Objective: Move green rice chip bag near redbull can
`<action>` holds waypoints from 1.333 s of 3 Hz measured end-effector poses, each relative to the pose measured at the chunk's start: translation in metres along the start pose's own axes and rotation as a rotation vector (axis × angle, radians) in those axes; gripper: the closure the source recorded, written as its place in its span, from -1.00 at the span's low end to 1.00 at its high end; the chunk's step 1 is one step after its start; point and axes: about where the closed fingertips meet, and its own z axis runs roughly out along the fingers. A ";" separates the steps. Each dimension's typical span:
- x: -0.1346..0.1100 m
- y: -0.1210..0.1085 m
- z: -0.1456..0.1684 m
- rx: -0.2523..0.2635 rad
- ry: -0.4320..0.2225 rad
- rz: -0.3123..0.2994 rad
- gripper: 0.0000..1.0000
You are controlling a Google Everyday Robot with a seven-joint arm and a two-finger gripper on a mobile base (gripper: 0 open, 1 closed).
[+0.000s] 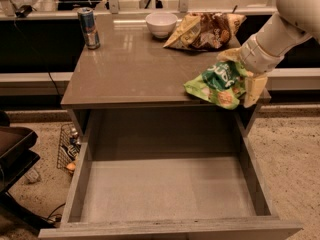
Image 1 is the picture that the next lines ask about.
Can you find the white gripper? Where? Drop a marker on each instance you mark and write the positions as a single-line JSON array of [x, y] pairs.
[[256, 58]]

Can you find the green rice chip bag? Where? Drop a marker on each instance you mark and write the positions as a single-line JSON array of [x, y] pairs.
[[221, 84]]

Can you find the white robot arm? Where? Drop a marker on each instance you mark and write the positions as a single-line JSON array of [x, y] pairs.
[[294, 22]]

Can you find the brown chip bag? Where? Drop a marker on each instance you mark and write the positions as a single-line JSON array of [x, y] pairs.
[[205, 31]]

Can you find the red bull can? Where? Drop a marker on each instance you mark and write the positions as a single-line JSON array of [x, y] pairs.
[[88, 27]]

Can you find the white bowl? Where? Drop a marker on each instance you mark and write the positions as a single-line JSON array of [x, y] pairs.
[[161, 24]]

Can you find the grey cabinet with open drawer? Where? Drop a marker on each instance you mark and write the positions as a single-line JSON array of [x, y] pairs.
[[156, 163]]

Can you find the black device on ledge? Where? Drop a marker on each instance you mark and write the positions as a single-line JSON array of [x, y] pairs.
[[23, 11]]

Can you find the black chair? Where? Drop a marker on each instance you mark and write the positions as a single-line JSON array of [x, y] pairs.
[[16, 158]]

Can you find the wire basket with items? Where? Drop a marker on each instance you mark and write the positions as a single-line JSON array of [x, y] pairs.
[[68, 148]]

